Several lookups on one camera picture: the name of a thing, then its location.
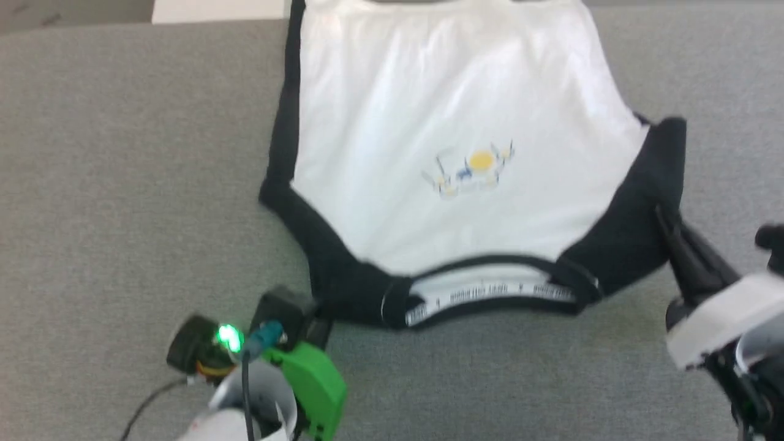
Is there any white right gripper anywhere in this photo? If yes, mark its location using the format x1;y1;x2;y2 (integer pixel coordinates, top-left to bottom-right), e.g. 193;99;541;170
654;205;784;371

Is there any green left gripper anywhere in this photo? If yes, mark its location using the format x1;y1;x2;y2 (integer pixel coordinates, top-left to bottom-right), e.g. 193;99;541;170
263;315;348;441

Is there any white and black t-shirt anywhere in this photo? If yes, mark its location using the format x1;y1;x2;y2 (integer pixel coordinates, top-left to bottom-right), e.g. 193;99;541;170
257;0;688;333

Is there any black round module green light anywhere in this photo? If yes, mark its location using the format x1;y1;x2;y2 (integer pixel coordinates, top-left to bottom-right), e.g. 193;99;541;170
167;314;247;377

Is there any grey fabric work surface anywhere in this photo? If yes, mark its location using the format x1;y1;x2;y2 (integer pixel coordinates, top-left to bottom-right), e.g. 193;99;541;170
0;0;784;441

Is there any white box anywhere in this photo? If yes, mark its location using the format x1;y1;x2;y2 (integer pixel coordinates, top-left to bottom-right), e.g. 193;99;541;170
152;0;290;25

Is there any black cable teal connector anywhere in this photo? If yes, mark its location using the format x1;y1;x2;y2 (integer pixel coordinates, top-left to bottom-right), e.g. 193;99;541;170
241;322;285;441

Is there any thin black cable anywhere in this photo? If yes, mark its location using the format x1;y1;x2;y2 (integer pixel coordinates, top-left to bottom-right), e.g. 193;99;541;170
121;379;192;441

